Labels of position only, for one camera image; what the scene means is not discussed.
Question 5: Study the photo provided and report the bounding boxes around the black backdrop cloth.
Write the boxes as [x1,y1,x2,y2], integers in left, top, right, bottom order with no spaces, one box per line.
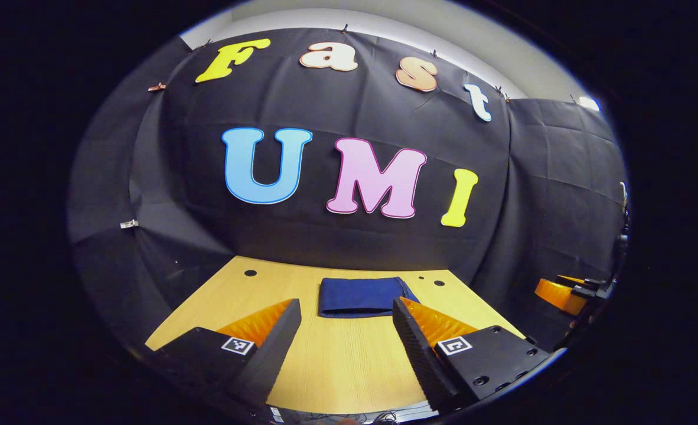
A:
[69,27,629,350]

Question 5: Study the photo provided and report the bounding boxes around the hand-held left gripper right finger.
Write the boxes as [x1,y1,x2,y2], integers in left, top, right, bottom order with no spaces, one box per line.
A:
[392,297,553,414]

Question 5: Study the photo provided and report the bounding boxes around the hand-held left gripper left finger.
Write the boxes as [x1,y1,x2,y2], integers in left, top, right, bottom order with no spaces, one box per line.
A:
[145,298,302,409]

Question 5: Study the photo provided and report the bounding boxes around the blue jeans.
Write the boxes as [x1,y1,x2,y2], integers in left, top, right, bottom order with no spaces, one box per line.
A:
[318,276,420,319]

